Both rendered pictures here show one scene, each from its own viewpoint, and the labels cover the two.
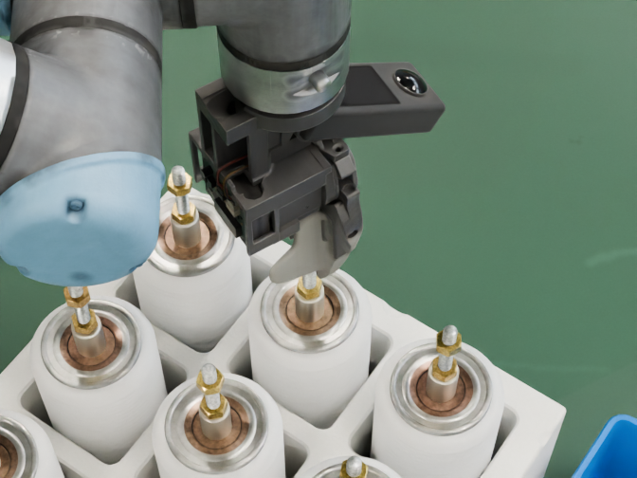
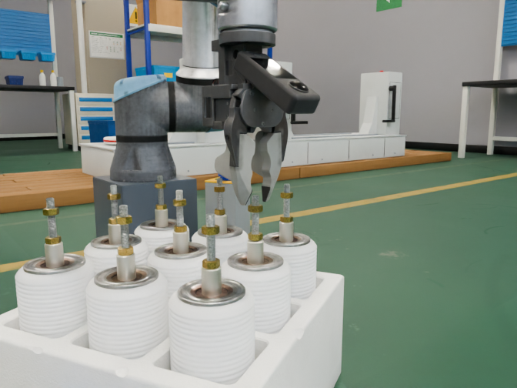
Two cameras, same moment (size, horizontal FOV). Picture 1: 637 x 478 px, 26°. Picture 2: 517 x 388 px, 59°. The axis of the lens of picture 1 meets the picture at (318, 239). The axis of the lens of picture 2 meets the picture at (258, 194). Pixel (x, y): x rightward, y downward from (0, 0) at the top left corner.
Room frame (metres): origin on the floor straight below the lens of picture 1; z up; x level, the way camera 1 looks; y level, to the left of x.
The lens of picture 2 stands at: (0.42, -0.58, 0.45)
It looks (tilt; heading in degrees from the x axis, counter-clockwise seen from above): 10 degrees down; 79
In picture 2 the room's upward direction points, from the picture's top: straight up
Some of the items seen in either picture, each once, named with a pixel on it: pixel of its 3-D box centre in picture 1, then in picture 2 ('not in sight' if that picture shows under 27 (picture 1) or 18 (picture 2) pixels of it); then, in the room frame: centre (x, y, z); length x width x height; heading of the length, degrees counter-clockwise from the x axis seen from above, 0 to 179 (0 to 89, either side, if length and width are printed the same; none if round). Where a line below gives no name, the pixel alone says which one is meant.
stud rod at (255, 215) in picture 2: (309, 273); (255, 223); (0.53, 0.01, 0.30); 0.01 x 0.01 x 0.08
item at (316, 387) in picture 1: (310, 365); (255, 325); (0.53, 0.01, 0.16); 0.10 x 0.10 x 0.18
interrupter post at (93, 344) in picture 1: (88, 336); (220, 224); (0.50, 0.17, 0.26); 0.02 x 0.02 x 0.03
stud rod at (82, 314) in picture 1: (81, 308); (219, 201); (0.50, 0.17, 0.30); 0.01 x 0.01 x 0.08
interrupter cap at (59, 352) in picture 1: (91, 343); (220, 232); (0.50, 0.17, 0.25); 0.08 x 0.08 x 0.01
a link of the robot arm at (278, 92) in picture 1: (286, 50); (245, 18); (0.52, 0.02, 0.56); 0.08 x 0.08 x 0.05
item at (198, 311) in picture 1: (195, 294); (285, 294); (0.59, 0.10, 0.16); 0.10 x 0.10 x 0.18
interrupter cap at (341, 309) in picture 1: (309, 309); (255, 261); (0.53, 0.01, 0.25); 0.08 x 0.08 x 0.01
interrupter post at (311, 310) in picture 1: (309, 301); (255, 252); (0.53, 0.01, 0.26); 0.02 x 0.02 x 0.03
